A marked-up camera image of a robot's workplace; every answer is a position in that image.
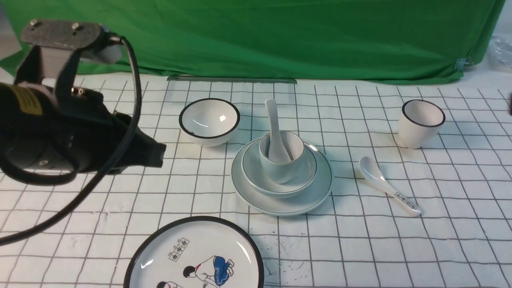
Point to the pale green ceramic plate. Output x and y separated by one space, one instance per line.
310 187

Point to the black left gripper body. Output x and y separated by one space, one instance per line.
92 133

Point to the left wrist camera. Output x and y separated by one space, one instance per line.
58 47

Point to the white grid tablecloth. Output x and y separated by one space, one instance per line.
360 236

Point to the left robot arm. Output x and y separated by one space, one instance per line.
47 140

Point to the white cup black rim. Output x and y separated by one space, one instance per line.
420 121

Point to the metal binder clip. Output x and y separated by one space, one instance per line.
463 64

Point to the green backdrop cloth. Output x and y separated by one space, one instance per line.
386 41

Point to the pale green ceramic cup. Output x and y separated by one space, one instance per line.
282 168

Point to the pale green ceramic bowl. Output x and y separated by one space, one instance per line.
253 172

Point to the clear plastic wrap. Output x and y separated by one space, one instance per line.
501 52

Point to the plain white ceramic spoon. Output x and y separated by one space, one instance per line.
276 150

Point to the illustrated plate black rim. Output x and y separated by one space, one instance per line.
197 252

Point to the white spoon with label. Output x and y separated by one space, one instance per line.
370 170

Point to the white bowl black rim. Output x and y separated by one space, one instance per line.
209 121

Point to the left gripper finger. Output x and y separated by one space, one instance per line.
156 155

